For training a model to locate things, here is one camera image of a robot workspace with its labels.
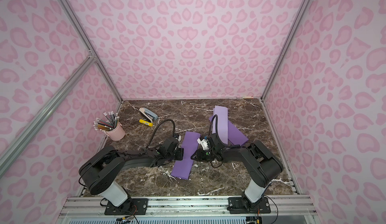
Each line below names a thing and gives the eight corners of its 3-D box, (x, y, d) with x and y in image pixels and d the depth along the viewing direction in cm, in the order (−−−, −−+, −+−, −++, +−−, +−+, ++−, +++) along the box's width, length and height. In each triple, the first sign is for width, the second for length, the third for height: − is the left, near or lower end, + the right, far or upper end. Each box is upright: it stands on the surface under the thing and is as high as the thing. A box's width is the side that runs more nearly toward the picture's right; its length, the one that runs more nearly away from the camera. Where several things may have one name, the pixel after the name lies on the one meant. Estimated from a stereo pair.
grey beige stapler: (138, 113, 114) (136, 110, 111) (144, 108, 117) (143, 105, 114) (152, 123, 108) (150, 120, 105) (158, 118, 111) (157, 115, 108)
